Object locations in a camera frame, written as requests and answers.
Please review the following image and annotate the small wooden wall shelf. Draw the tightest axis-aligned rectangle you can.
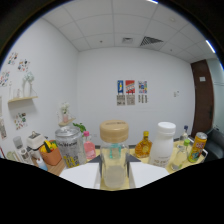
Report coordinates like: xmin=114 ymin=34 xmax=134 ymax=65
xmin=58 ymin=117 xmax=77 ymax=128

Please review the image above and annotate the white countertop appliance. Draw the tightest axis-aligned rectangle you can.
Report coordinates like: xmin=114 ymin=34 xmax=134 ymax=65
xmin=26 ymin=130 xmax=47 ymax=151

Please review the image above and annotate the small light blue bottle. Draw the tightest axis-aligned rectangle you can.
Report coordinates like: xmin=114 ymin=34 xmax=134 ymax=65
xmin=35 ymin=157 xmax=49 ymax=172

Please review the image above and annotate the green potted plant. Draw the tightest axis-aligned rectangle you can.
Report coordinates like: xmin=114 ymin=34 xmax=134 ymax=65
xmin=72 ymin=122 xmax=87 ymax=134

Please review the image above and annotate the pink liquid bottle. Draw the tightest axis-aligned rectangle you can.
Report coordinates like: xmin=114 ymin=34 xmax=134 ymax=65
xmin=82 ymin=130 xmax=97 ymax=161

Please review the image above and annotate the ceiling air vent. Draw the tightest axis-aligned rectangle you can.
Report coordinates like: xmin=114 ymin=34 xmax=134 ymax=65
xmin=139 ymin=35 xmax=164 ymax=47

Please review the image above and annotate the pink vase with flowers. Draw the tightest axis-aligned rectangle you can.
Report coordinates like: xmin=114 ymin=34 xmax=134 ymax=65
xmin=60 ymin=102 xmax=71 ymax=123

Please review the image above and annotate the white vase with flowers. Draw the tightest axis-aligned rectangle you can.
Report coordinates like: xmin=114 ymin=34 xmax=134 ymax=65
xmin=22 ymin=71 xmax=35 ymax=98

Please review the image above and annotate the glass jar with wooden lid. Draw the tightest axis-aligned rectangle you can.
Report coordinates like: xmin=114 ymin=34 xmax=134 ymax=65
xmin=99 ymin=119 xmax=130 ymax=190

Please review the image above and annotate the large yellow cartoon can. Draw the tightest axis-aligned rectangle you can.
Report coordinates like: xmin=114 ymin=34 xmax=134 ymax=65
xmin=187 ymin=131 xmax=208 ymax=163

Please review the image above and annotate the clear bottle with blue cap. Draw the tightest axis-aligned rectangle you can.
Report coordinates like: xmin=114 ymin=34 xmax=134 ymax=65
xmin=179 ymin=125 xmax=190 ymax=141

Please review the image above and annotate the large white milk bottle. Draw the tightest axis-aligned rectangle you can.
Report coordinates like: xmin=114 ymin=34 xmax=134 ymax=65
xmin=148 ymin=121 xmax=177 ymax=168

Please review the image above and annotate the small teal bottle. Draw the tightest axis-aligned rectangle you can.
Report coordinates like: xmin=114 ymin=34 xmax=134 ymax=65
xmin=108 ymin=143 xmax=123 ymax=159

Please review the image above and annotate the orange pot with utensils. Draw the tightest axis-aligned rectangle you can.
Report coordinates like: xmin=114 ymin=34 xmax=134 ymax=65
xmin=39 ymin=139 xmax=63 ymax=167

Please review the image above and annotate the brown door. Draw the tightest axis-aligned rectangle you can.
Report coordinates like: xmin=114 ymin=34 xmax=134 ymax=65
xmin=190 ymin=59 xmax=214 ymax=138

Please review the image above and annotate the large black yellow can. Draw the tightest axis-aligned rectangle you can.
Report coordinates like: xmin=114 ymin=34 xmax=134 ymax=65
xmin=54 ymin=125 xmax=88 ymax=169

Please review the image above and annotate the multicolour wall poster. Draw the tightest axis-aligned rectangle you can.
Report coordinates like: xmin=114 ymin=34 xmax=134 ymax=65
xmin=137 ymin=80 xmax=148 ymax=104

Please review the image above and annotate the clear bottle with green cap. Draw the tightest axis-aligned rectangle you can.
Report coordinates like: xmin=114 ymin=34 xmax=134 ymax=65
xmin=170 ymin=138 xmax=191 ymax=172

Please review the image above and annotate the blue yellow wall poster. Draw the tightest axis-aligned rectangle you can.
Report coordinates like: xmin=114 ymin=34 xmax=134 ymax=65
xmin=116 ymin=79 xmax=126 ymax=107

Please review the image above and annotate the red wall poster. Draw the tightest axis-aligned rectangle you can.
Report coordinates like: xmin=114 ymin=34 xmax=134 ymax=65
xmin=125 ymin=79 xmax=136 ymax=106

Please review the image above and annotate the amber syrup bottle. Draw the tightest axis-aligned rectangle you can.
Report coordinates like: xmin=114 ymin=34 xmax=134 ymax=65
xmin=134 ymin=130 xmax=153 ymax=159

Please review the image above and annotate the black sofa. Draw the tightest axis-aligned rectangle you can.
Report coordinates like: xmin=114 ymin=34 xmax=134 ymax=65
xmin=203 ymin=128 xmax=224 ymax=161

